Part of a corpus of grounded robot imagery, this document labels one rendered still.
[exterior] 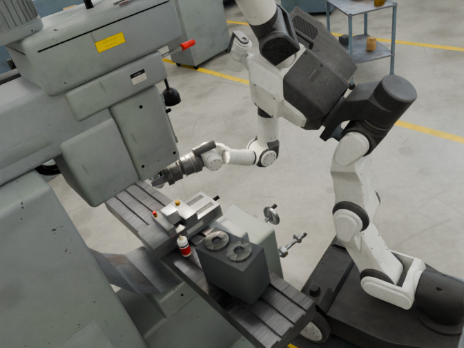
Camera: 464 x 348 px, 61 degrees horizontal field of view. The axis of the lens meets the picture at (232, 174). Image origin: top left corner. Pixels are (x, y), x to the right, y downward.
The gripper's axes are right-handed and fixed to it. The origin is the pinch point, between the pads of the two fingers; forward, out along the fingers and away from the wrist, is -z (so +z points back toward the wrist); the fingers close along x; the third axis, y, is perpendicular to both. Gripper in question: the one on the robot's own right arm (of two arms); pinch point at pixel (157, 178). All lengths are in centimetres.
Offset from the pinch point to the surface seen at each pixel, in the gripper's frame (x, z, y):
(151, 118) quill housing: 8.9, 5.5, -28.9
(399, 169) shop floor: -65, 185, 126
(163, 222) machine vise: 1.7, -4.8, 20.6
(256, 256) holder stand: 47, 18, 14
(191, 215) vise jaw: 4.7, 7.1, 21.1
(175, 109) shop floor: -322, 67, 124
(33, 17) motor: 12, -14, -69
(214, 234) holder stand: 30.5, 9.9, 11.9
